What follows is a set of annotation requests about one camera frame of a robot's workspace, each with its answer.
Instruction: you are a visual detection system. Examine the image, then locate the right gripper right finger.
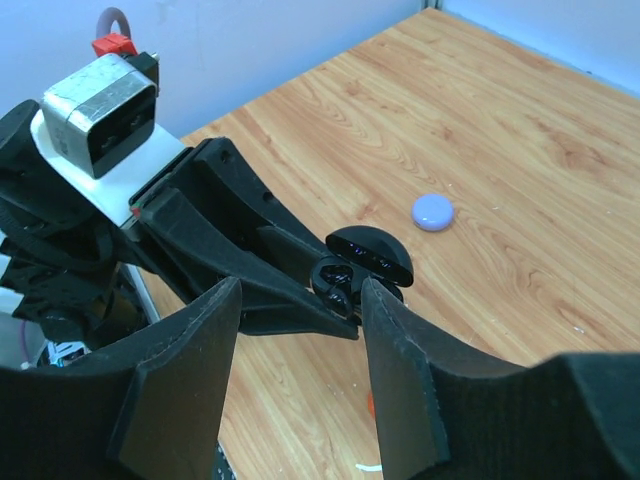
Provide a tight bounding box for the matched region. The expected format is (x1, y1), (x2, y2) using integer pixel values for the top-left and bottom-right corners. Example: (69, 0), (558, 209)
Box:
(363, 280), (639, 479)

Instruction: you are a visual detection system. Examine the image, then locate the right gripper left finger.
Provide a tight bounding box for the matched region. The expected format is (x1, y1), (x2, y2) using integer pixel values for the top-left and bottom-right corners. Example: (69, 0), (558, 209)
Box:
(1, 278), (242, 479)

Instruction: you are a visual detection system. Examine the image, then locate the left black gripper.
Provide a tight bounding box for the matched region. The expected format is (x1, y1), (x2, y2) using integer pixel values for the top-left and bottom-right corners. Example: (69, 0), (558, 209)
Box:
(100, 137), (359, 340)

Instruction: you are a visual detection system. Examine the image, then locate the black earbud case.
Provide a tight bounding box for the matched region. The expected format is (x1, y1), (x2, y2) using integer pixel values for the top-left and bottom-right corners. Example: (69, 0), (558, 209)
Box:
(310, 225), (414, 322)

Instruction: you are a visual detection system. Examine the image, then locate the purple earbud case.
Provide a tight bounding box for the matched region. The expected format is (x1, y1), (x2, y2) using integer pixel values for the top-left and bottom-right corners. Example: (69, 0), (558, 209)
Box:
(411, 194), (455, 232)

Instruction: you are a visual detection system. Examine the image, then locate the orange earbud case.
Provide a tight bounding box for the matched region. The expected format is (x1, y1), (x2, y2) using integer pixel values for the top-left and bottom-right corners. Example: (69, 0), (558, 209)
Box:
(367, 390), (376, 420)

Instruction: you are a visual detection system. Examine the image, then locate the black earbud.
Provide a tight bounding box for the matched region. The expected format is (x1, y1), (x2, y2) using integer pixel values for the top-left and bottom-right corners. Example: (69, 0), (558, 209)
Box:
(323, 286), (353, 318)

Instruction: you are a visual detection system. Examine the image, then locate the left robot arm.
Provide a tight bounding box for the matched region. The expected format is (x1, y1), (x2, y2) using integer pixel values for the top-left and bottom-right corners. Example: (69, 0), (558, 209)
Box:
(1, 100), (359, 349)

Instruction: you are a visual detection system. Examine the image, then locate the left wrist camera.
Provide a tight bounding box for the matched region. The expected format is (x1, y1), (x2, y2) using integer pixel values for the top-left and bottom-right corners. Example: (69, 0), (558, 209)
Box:
(29, 52), (196, 231)

